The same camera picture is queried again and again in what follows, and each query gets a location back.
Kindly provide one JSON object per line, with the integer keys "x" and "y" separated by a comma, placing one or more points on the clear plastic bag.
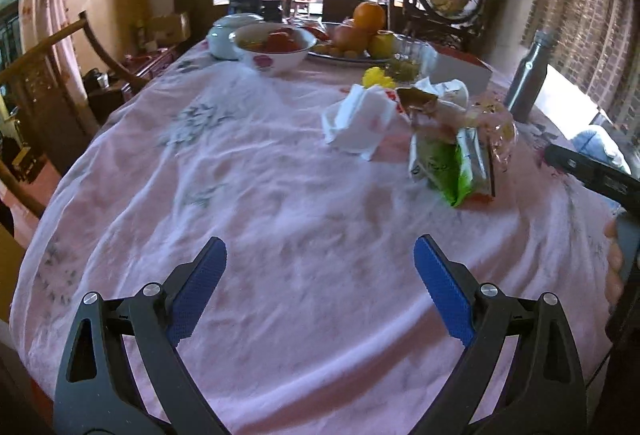
{"x": 496, "y": 125}

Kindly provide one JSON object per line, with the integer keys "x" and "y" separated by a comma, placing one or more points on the white lidded jar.
{"x": 218, "y": 38}

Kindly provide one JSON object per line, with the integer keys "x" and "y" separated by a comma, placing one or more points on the blue fruit plate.
{"x": 325, "y": 49}

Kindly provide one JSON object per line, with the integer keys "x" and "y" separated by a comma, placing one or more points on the yellow pom-pom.
{"x": 376, "y": 76}

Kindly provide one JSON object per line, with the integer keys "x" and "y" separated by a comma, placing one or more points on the pink floral tablecloth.
{"x": 320, "y": 324}

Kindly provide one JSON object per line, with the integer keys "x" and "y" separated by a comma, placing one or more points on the cardboard box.
{"x": 169, "y": 29}

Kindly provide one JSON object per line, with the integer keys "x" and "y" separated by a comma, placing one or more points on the person's right hand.
{"x": 614, "y": 286}

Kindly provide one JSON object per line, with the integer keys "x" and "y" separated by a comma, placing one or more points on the white floral bowl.
{"x": 272, "y": 48}

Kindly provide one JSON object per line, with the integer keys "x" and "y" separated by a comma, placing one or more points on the green tea packet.
{"x": 443, "y": 166}

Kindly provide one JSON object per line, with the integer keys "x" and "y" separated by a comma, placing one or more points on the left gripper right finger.
{"x": 544, "y": 391}

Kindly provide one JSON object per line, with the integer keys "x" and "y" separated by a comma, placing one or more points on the glass of green tea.
{"x": 412, "y": 60}

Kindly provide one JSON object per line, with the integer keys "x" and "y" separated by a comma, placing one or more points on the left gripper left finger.
{"x": 96, "y": 391}

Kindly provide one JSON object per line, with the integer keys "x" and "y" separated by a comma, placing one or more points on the white red box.
{"x": 445, "y": 64}

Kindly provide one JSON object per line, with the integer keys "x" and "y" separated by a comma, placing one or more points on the red pink curtain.
{"x": 40, "y": 19}

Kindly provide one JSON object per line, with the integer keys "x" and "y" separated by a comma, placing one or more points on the small black jar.
{"x": 272, "y": 11}

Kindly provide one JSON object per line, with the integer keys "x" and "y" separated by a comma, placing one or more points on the white floral napkin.
{"x": 359, "y": 122}

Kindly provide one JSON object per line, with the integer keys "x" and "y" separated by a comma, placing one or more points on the paper cup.
{"x": 450, "y": 96}

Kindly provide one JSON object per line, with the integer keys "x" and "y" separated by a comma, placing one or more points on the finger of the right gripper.
{"x": 595, "y": 175}

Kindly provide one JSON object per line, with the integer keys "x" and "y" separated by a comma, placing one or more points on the medicine box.
{"x": 476, "y": 174}

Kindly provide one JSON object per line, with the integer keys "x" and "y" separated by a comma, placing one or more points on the brown snack wrapper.
{"x": 415, "y": 103}

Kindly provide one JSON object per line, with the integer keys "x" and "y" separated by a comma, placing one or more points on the red apple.
{"x": 349, "y": 38}

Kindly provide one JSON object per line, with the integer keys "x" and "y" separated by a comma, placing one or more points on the wooden armchair left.
{"x": 61, "y": 129}

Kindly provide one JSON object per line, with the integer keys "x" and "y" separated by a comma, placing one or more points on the orange fruit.
{"x": 369, "y": 17}

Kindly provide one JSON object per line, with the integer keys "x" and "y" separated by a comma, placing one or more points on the grey metal bottle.
{"x": 530, "y": 75}

